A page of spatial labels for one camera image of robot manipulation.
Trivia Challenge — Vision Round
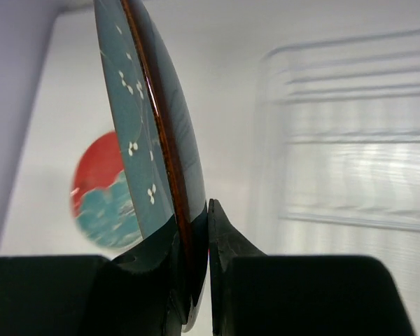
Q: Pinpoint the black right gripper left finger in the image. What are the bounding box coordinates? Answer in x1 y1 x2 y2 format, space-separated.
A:
0 220 183 335

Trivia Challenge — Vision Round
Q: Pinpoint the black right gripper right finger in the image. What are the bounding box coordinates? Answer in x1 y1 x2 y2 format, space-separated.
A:
208 199 414 335

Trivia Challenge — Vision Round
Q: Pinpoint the red and teal plate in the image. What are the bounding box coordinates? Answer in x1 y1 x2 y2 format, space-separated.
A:
70 131 142 251

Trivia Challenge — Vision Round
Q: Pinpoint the dark teal brown-rimmed plate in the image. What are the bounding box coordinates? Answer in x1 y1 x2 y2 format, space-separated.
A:
94 1 209 335

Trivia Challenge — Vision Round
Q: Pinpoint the white wire dish rack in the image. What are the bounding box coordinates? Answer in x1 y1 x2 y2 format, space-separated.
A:
256 28 420 232

